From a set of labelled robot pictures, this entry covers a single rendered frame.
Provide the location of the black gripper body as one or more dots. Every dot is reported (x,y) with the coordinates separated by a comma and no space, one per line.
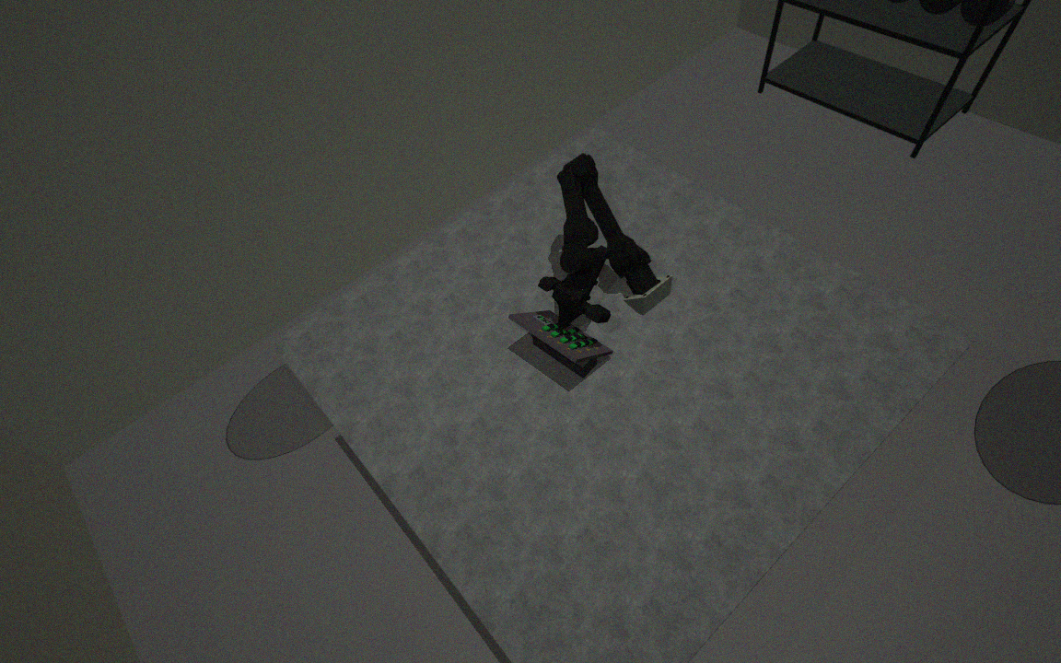
(596,313)

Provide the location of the grey switch panel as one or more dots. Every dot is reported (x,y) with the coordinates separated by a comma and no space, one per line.
(571,347)

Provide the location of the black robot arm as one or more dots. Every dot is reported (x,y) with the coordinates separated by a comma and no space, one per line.
(579,182)

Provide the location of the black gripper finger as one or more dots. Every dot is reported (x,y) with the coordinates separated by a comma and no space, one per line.
(562,311)
(569,317)

